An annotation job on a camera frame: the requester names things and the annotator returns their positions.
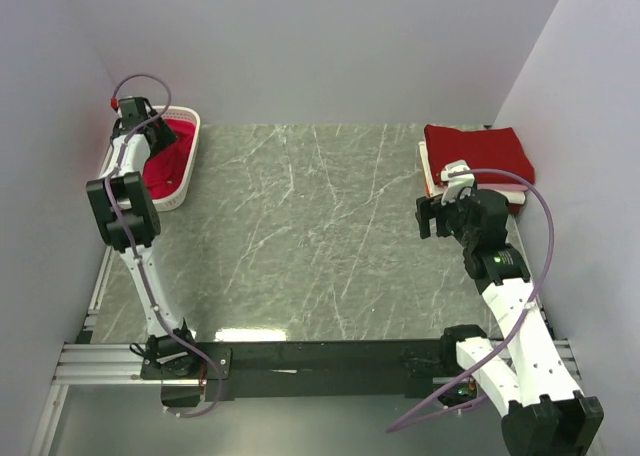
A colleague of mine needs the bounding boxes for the pink white folded t-shirt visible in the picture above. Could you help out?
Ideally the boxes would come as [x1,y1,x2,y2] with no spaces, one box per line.
[418,141,526,206]

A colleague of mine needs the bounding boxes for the white plastic basket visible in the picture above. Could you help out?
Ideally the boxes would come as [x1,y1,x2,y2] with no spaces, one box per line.
[86,106,201,212]

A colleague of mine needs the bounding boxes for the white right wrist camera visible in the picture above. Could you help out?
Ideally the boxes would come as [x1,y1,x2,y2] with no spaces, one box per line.
[440,160,476,205]

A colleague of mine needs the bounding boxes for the aluminium frame rail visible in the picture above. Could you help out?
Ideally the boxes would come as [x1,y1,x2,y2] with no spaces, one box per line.
[51,340,583,387]

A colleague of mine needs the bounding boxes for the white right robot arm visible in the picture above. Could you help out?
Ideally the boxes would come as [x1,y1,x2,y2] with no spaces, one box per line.
[416,188,604,455]

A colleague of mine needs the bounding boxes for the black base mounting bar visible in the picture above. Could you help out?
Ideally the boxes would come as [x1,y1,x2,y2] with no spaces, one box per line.
[140,337,462,407]

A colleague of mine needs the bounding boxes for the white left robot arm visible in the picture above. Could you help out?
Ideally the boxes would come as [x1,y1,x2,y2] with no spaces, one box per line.
[86,96,201,379]

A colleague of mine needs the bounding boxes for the bright red t-shirt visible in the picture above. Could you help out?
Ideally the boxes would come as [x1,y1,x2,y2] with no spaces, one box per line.
[143,119,196,201]

